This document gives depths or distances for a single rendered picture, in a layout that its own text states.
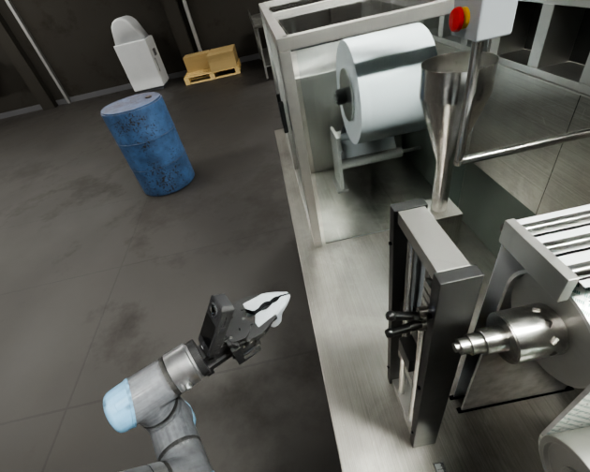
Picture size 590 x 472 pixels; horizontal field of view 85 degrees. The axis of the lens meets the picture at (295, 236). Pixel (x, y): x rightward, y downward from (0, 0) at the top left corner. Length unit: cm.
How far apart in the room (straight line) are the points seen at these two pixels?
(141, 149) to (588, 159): 348
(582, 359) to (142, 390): 61
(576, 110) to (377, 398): 76
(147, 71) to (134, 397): 856
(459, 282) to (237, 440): 164
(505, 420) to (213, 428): 143
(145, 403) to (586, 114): 97
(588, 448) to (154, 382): 61
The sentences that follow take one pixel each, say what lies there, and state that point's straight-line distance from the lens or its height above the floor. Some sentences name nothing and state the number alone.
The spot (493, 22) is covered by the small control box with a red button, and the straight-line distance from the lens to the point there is 57.
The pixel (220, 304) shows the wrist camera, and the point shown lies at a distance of 57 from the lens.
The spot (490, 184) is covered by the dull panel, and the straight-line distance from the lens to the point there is 117.
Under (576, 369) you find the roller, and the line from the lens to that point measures 52.
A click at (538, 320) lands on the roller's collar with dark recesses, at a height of 137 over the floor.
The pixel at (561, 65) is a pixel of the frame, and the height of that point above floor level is 146.
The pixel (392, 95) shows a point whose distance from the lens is 104.
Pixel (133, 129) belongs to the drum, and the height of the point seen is 77.
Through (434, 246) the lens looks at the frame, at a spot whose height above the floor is 144.
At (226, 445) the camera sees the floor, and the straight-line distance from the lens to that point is 193.
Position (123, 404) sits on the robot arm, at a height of 125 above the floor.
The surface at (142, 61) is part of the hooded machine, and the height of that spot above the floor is 64.
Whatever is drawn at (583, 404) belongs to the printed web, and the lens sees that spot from 54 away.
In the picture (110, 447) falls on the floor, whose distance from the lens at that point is 224.
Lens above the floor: 174
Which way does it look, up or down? 40 degrees down
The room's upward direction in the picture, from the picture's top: 13 degrees counter-clockwise
